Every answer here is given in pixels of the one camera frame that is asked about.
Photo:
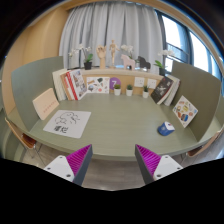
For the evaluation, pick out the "dark cover book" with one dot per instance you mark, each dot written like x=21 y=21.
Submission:
x=161 y=90

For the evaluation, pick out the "white orchid right pot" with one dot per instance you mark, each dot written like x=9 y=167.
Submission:
x=162 y=68

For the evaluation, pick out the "white wall socket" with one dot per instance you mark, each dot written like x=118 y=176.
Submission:
x=139 y=82
x=151 y=83

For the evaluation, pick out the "wooden hand model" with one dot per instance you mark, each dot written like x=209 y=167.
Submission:
x=101 y=53

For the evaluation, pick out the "small potted plant right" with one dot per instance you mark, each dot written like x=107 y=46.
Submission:
x=145 y=93

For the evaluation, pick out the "green left partition panel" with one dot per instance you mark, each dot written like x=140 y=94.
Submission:
x=31 y=80

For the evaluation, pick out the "beige wooden board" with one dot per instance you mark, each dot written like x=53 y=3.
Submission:
x=45 y=103

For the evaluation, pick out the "white orchid middle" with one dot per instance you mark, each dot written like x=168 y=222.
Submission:
x=128 y=49

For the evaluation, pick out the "purple round number sign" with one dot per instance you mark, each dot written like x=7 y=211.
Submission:
x=114 y=81

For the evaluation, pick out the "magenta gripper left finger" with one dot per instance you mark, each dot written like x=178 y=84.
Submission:
x=72 y=167

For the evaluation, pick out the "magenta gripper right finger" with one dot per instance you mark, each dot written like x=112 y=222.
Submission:
x=153 y=166

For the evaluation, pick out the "black horse figurine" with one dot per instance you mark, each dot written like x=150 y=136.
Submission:
x=143 y=63

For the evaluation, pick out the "white wall socket right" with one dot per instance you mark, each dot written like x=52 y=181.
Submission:
x=151 y=83

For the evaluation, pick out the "wooden shelf ledge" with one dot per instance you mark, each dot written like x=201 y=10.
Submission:
x=125 y=76

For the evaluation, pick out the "wooden chair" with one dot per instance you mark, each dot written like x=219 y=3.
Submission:
x=212 y=145
x=28 y=143

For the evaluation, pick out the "pink horse figurine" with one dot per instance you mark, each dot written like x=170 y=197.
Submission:
x=128 y=63

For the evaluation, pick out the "wooden mannequin figure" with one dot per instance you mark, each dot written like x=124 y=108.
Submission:
x=113 y=48

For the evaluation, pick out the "white illustrated card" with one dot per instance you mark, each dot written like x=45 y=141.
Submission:
x=98 y=85

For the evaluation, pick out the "green right partition panel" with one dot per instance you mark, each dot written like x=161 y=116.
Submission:
x=201 y=89

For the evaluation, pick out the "blue and white computer mouse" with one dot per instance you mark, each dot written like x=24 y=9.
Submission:
x=166 y=128

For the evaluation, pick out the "white orchid pot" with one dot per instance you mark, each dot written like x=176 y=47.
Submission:
x=88 y=56
x=162 y=68

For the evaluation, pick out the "white printed mouse pad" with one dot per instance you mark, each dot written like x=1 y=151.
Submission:
x=68 y=123

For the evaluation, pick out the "green partition panel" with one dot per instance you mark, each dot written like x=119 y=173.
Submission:
x=201 y=89
x=31 y=80

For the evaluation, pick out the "red and white book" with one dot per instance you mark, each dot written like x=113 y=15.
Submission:
x=77 y=83

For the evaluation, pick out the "white wall socket left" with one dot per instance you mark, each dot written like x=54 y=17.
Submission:
x=139 y=82

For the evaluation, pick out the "small potted plant left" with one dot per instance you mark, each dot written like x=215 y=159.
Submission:
x=117 y=89

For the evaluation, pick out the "white orchid left pot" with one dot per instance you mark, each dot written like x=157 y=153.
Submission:
x=88 y=56

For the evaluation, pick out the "small potted plant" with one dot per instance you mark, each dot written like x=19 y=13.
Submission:
x=145 y=93
x=117 y=89
x=129 y=90

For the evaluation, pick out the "small potted plant middle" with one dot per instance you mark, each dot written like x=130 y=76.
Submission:
x=129 y=90

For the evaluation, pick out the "white book far left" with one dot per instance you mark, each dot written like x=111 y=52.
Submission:
x=61 y=95

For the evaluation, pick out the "white book behind dark book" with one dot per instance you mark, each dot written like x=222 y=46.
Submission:
x=173 y=91

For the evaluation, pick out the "grey curtain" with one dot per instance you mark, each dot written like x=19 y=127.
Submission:
x=102 y=23

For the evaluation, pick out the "wooden chair right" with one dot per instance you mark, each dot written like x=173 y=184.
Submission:
x=212 y=145

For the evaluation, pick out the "illustrated picture book right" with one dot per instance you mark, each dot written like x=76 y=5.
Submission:
x=185 y=111

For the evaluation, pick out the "wooden chair left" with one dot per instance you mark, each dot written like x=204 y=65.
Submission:
x=28 y=143

